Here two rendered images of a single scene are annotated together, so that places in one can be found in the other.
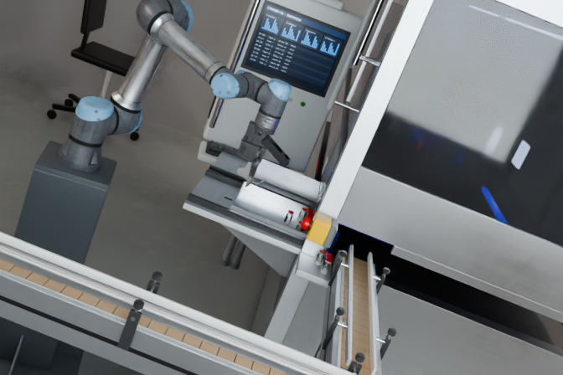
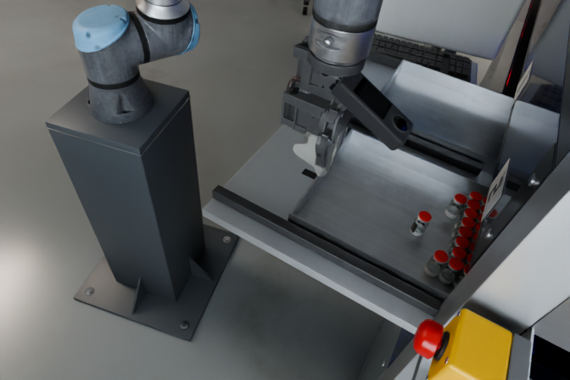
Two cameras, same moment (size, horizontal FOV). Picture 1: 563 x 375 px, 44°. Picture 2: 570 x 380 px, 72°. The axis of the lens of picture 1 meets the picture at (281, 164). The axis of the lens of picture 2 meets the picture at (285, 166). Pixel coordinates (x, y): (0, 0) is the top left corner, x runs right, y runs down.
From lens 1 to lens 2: 1.79 m
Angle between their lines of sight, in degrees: 36
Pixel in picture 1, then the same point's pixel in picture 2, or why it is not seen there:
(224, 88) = not seen: outside the picture
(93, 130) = (100, 66)
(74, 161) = (97, 110)
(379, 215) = not seen: outside the picture
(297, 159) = (484, 41)
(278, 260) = not seen: hidden behind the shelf
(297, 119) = not seen: outside the picture
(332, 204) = (517, 294)
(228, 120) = not seen: outside the picture
